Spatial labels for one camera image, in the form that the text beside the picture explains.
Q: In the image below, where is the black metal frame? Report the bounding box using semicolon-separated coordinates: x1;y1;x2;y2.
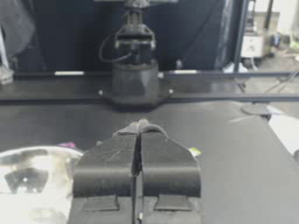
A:
0;0;299;103

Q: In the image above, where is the purple candy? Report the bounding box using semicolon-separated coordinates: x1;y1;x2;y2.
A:
57;141;77;149

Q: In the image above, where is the green candy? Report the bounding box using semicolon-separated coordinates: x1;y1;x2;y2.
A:
188;146;201;158

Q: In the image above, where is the steel bowl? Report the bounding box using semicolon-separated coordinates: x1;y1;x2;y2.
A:
0;145;84;224

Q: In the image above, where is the white box cabinet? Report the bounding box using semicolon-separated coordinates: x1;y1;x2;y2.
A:
240;34;266;59

